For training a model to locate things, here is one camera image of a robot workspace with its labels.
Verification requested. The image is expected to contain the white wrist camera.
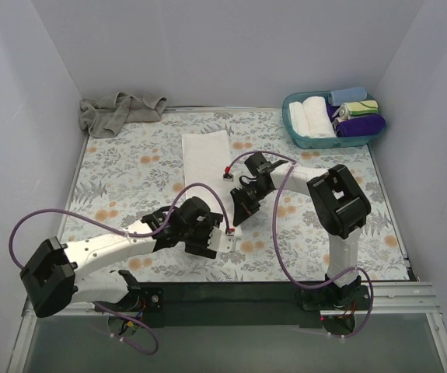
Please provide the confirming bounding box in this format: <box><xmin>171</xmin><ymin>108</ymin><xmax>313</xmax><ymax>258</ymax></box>
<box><xmin>208</xmin><ymin>227</ymin><xmax>242</xmax><ymax>253</ymax></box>
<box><xmin>222</xmin><ymin>166</ymin><xmax>234</xmax><ymax>182</ymax></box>

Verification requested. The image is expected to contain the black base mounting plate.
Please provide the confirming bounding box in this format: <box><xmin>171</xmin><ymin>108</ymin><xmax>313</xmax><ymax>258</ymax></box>
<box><xmin>94</xmin><ymin>282</ymin><xmax>370</xmax><ymax>333</ymax></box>

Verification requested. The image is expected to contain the aluminium frame rail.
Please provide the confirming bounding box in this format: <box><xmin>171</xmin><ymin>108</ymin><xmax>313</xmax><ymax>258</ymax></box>
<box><xmin>9</xmin><ymin>282</ymin><xmax>447</xmax><ymax>372</ymax></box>

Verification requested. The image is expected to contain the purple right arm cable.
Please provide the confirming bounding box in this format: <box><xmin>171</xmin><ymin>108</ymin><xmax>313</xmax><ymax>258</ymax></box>
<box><xmin>225</xmin><ymin>150</ymin><xmax>374</xmax><ymax>340</ymax></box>

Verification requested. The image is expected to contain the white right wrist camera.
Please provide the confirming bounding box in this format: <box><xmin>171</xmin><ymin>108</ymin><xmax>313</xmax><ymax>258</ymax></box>
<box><xmin>222</xmin><ymin>166</ymin><xmax>234</xmax><ymax>182</ymax></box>

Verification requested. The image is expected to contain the crumpled grey towel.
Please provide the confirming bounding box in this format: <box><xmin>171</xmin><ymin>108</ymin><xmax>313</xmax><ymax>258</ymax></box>
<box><xmin>79</xmin><ymin>92</ymin><xmax>168</xmax><ymax>138</ymax></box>

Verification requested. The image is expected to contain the white towel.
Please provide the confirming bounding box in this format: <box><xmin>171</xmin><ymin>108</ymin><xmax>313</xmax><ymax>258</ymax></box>
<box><xmin>288</xmin><ymin>101</ymin><xmax>311</xmax><ymax>138</ymax></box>
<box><xmin>302</xmin><ymin>96</ymin><xmax>335</xmax><ymax>138</ymax></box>
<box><xmin>182</xmin><ymin>131</ymin><xmax>234</xmax><ymax>228</ymax></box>

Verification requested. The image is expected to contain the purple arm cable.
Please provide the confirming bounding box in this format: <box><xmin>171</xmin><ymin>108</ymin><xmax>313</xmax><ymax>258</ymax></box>
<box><xmin>9</xmin><ymin>182</ymin><xmax>236</xmax><ymax>355</ymax></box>
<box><xmin>225</xmin><ymin>150</ymin><xmax>374</xmax><ymax>340</ymax></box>

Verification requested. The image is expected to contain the rolled purple towel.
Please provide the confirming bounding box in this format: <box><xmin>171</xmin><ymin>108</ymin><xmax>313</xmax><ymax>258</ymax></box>
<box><xmin>327</xmin><ymin>104</ymin><xmax>386</xmax><ymax>138</ymax></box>

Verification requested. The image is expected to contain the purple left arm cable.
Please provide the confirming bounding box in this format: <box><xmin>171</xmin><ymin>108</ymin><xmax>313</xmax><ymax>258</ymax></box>
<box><xmin>9</xmin><ymin>182</ymin><xmax>236</xmax><ymax>355</ymax></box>

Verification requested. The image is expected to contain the rolled light blue towel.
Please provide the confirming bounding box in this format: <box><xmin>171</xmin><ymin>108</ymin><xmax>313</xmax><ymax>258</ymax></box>
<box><xmin>327</xmin><ymin>86</ymin><xmax>368</xmax><ymax>106</ymax></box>

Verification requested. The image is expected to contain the rolled green striped towel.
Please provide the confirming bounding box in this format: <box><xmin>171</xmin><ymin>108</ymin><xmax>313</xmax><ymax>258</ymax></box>
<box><xmin>332</xmin><ymin>99</ymin><xmax>379</xmax><ymax>120</ymax></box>

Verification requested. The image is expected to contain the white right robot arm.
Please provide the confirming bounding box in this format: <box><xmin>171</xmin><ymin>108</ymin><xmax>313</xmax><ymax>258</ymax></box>
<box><xmin>223</xmin><ymin>152</ymin><xmax>372</xmax><ymax>311</ymax></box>

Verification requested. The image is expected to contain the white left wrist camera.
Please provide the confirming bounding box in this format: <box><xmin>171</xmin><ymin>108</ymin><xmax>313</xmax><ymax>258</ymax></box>
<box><xmin>208</xmin><ymin>227</ymin><xmax>242</xmax><ymax>253</ymax></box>

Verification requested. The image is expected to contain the teal plastic basket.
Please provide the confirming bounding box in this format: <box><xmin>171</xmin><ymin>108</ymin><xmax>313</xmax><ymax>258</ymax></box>
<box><xmin>281</xmin><ymin>91</ymin><xmax>387</xmax><ymax>149</ymax></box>

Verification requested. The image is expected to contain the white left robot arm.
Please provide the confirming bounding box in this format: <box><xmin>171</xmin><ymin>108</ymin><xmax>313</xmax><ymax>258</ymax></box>
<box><xmin>20</xmin><ymin>197</ymin><xmax>227</xmax><ymax>318</ymax></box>

